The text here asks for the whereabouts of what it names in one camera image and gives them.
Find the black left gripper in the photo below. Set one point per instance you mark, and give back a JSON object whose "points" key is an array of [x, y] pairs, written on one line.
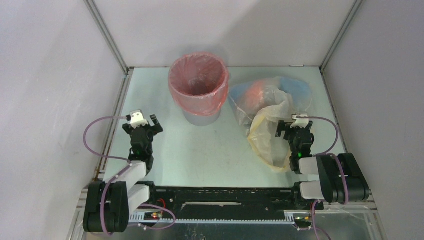
{"points": [[157, 128]]}

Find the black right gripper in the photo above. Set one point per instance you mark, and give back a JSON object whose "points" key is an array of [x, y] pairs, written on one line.
{"points": [[296, 130]]}

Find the white translucent bag of bags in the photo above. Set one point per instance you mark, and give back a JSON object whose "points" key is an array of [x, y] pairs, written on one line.
{"points": [[284, 96]]}

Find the red translucent trash bag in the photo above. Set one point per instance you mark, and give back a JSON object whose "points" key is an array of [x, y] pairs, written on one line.
{"points": [[199, 83]]}

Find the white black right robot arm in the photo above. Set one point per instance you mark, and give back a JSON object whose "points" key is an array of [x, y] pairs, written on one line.
{"points": [[340, 177]]}

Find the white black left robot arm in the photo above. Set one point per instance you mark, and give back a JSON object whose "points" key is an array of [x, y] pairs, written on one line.
{"points": [[109, 203]]}

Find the yellow translucent trash bag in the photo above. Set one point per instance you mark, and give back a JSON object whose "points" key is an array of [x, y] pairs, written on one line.
{"points": [[274, 152]]}

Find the grey plastic trash bin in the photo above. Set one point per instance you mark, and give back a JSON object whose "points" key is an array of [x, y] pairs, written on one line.
{"points": [[201, 120]]}

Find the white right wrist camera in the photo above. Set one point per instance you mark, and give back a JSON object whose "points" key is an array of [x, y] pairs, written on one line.
{"points": [[300, 120]]}

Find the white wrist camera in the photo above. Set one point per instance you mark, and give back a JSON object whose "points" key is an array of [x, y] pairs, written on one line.
{"points": [[136, 119], [300, 120]]}

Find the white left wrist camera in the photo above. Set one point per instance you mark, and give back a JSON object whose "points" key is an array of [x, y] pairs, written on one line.
{"points": [[136, 119]]}

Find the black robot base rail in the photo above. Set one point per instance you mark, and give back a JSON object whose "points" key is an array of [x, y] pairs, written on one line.
{"points": [[229, 204]]}

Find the left aluminium frame post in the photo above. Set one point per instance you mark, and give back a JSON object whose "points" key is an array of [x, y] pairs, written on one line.
{"points": [[105, 32]]}

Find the aluminium frame post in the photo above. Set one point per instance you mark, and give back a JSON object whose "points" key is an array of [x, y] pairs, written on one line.
{"points": [[357, 4], [105, 32]]}

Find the right aluminium frame post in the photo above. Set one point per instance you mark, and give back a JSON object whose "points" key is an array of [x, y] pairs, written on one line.
{"points": [[357, 4]]}

